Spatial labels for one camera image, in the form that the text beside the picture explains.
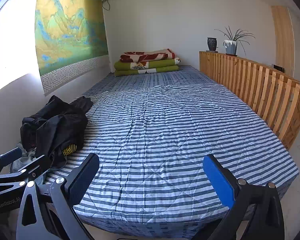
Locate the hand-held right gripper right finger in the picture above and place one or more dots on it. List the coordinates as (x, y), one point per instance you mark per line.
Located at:
(220, 182)

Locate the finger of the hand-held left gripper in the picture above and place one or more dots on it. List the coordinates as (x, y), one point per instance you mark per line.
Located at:
(37, 166)
(11, 156)

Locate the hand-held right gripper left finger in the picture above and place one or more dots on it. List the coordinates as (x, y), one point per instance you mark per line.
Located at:
(83, 177)

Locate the light grey garment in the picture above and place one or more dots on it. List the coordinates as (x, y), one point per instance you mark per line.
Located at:
(27, 157)

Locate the black garment with yellow stripes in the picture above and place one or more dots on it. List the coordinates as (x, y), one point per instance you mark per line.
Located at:
(69, 150)

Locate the dark grey shorts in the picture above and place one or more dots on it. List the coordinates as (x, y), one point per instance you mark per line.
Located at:
(81, 105)

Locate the blue striped bed quilt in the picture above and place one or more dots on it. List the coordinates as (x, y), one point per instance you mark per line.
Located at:
(165, 130)

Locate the bright window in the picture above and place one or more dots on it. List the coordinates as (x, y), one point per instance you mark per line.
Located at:
(12, 42)

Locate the green folded quilt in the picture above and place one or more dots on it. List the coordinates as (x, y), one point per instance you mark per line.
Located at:
(125, 66)

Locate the small black box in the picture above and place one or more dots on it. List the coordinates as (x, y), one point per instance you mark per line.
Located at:
(278, 68)

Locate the potted plant in pale pot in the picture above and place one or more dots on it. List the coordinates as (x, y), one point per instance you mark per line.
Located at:
(230, 47)

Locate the dark ceramic vase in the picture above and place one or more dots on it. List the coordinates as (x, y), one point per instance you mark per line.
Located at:
(211, 44)

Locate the red floral folded blanket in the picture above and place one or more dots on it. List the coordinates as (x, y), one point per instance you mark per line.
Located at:
(150, 55)

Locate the wooden door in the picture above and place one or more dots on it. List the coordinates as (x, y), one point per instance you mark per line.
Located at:
(282, 37)

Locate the wooden slatted rail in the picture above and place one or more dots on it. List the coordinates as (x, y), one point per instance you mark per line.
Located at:
(252, 80)

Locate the landscape painting wall hanging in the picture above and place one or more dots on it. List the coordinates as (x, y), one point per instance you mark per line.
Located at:
(65, 30)

